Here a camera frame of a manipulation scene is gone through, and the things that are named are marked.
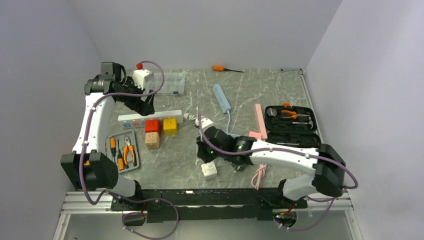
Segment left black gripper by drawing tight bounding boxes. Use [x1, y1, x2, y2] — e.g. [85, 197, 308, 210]
[116, 76, 155, 116]

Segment white power strip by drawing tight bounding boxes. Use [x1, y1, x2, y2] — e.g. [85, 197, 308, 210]
[117, 110, 184, 129]

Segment red cube socket adapter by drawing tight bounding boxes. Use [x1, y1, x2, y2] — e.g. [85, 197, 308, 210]
[144, 119, 161, 136]

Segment white cube socket adapter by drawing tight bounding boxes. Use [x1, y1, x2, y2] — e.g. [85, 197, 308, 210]
[201, 161, 218, 180]

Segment yellow cube socket adapter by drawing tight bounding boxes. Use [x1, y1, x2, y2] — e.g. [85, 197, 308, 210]
[163, 118, 178, 136]

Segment beige cube socket adapter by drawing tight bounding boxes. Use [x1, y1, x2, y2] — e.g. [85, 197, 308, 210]
[145, 131, 160, 149]

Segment pink cube socket adapter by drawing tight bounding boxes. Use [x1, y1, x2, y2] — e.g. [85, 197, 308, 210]
[248, 131, 262, 140]

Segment pink power strip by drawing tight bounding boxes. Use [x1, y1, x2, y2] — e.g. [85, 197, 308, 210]
[253, 103, 268, 141]

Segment light blue power strip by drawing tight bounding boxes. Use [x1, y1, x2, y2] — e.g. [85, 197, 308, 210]
[212, 84, 231, 113]

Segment dark green cube adapter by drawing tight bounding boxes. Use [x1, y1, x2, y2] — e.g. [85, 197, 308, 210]
[231, 163, 247, 173]

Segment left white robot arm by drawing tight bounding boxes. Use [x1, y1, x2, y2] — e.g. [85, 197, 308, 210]
[60, 61, 156, 210]

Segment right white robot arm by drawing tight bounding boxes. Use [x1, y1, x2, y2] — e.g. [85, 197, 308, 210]
[197, 126, 347, 208]

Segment clear plastic organizer box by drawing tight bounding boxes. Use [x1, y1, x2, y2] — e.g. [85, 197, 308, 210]
[146, 72, 187, 96]

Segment orange pliers in tray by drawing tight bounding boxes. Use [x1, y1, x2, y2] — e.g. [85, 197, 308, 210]
[123, 135, 137, 169]

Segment grey tool tray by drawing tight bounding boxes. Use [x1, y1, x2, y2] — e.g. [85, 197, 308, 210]
[106, 130, 141, 173]

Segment black tool case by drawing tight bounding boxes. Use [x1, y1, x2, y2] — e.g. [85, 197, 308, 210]
[263, 103, 322, 148]

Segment orange pliers in case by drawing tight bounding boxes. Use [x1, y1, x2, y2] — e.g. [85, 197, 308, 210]
[279, 110, 312, 122]

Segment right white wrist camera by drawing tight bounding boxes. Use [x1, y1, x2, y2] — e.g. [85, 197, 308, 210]
[194, 117, 214, 130]

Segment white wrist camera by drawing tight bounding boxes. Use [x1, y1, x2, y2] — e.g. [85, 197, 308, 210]
[132, 63, 155, 90]
[194, 117, 214, 130]

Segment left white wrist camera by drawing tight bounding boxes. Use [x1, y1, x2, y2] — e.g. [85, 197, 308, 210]
[132, 63, 155, 90]

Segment orange handled screwdriver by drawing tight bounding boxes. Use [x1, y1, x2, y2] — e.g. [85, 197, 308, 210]
[212, 65, 244, 73]

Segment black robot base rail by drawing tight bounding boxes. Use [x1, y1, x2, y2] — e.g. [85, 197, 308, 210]
[110, 187, 308, 224]

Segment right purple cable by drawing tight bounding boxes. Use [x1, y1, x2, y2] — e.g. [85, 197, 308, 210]
[197, 112, 359, 232]

